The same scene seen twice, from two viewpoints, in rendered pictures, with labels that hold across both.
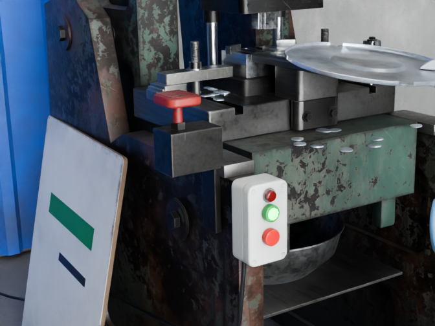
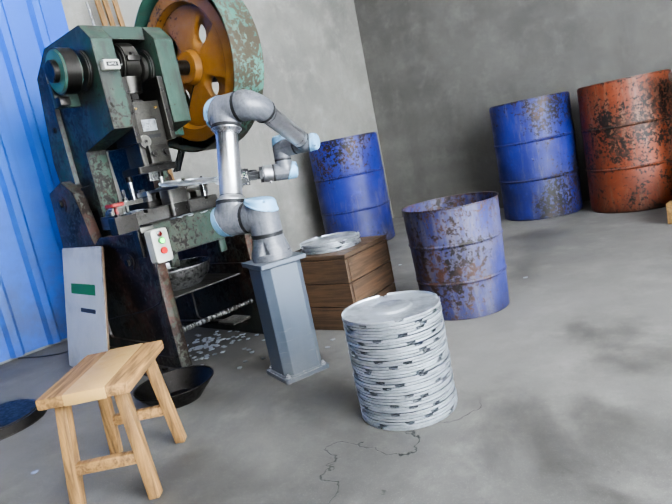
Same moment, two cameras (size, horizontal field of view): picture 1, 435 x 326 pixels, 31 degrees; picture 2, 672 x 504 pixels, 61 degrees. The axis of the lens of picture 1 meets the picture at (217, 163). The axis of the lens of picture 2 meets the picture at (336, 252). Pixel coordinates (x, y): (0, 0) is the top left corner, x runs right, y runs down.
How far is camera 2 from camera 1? 1.23 m
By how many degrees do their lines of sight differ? 16
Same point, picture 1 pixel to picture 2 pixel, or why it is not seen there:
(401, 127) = not seen: hidden behind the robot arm
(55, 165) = (70, 269)
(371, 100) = (206, 201)
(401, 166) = not seen: hidden behind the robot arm
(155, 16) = (104, 185)
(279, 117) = (165, 212)
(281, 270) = (183, 279)
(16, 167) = (49, 294)
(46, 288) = (77, 329)
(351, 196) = (203, 239)
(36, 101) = (54, 257)
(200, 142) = (128, 220)
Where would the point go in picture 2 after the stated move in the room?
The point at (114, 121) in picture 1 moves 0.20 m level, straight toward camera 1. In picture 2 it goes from (94, 235) to (95, 238)
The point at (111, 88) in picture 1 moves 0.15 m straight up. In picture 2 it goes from (90, 221) to (81, 190)
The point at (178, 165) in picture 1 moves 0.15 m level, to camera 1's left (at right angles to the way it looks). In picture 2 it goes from (120, 230) to (80, 238)
